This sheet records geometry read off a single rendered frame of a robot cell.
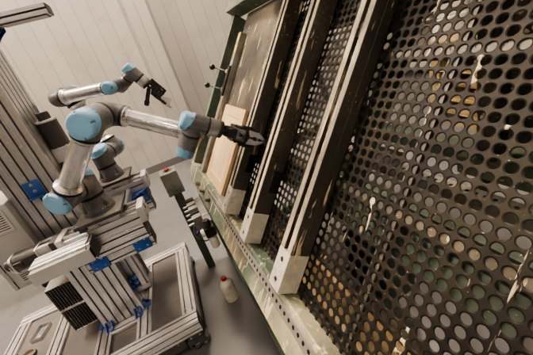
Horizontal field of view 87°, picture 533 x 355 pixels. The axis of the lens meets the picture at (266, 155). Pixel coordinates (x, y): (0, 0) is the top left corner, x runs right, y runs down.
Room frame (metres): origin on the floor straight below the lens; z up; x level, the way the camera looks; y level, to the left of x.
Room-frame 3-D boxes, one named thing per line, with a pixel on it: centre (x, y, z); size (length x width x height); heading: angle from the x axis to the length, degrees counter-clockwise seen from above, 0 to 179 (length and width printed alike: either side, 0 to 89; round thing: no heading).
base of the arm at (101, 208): (1.34, 0.91, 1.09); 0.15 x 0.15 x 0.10
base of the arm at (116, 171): (1.82, 1.04, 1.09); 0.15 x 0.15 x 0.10
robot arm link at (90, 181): (1.34, 0.91, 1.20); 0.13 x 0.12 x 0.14; 171
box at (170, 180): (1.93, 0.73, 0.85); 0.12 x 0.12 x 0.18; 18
